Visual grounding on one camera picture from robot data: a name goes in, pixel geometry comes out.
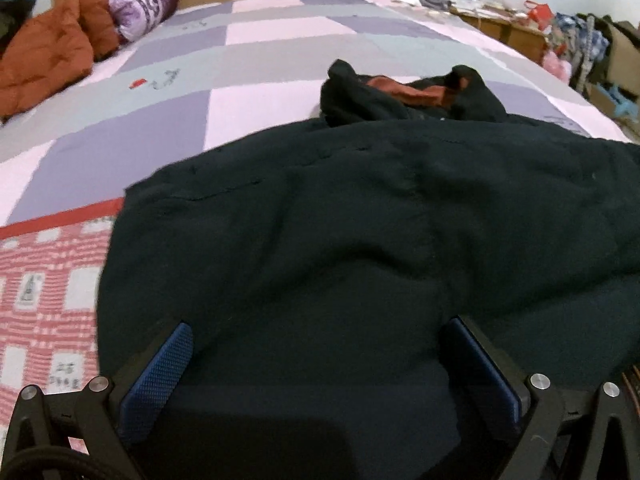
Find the pink bag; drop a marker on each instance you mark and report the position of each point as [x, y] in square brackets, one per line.
[557, 67]

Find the dark navy padded jacket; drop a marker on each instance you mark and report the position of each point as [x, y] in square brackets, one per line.
[325, 235]

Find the blue plaid clothes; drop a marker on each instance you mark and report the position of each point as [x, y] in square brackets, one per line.
[575, 32]

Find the purple printed pillow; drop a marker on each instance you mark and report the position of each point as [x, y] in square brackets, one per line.
[142, 7]

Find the wooden nightstand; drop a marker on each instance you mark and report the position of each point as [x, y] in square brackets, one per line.
[520, 37]

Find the bed with purple checkered sheet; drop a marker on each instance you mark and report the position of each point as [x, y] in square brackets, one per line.
[250, 60]

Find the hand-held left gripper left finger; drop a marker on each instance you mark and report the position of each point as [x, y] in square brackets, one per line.
[157, 385]

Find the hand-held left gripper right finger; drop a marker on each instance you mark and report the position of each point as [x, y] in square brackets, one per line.
[482, 375]

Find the orange down jacket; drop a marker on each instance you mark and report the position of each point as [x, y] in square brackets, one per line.
[45, 60]

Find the red checkered mat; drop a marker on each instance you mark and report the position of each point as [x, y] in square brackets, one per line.
[45, 285]

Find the cardboard box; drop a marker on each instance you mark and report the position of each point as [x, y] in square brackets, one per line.
[622, 60]

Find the hanging clothes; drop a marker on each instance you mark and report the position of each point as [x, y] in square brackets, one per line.
[15, 0]

